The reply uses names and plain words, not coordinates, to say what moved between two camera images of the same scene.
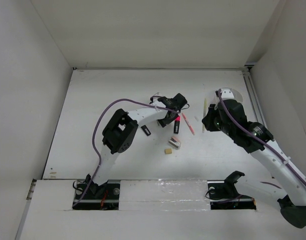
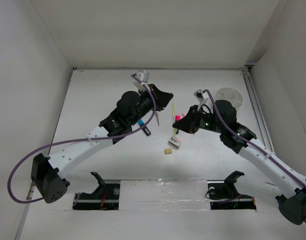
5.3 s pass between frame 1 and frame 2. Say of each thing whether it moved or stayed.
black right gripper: moved
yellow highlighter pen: moved
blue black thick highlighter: stayed
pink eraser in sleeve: stayed
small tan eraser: stayed
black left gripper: moved
